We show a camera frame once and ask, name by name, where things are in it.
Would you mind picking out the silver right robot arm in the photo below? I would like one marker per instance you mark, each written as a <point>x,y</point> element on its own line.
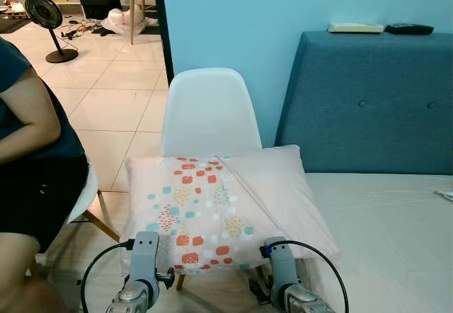
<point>301,302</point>

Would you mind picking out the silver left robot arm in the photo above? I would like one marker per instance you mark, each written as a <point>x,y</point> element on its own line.
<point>131,299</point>

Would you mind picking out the person's bare forearm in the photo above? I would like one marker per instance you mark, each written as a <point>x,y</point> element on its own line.
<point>32,139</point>

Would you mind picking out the pink patterned pillow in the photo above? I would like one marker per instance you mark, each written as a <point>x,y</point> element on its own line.
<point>212,200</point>

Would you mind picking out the white chair with wooden legs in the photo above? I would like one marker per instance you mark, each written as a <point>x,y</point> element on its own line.
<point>85,192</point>

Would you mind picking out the white plastic shell chair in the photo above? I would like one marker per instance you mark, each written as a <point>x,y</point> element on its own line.
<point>209,111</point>

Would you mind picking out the white sheeted mattress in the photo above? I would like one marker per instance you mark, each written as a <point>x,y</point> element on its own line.
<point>396,249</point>

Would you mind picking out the person in dark clothes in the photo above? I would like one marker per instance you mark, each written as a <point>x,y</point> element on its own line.
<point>35,192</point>

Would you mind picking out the blue upholstered headboard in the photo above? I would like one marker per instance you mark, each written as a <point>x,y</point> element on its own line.
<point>368,100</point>

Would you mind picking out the white plastic bag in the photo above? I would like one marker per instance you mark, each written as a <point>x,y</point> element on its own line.
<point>124,20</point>

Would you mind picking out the wooden table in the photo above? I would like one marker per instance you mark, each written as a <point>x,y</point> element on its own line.
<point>132,1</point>

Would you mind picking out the white remote control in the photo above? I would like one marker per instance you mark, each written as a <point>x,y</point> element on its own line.
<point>354,27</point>

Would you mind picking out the black standing fan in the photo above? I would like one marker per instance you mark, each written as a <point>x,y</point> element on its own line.
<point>44,10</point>

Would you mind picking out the dark floor rug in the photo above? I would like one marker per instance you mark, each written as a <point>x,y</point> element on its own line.
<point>13,25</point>

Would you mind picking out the black remote control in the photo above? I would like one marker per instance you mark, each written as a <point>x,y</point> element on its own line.
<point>409,29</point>

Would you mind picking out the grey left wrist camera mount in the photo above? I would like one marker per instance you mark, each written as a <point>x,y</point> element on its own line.
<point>145,256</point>

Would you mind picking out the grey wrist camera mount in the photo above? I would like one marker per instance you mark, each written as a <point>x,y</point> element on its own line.
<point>145,256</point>
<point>282,263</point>

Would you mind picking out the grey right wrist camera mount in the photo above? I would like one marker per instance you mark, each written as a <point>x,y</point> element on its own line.
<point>282,263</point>

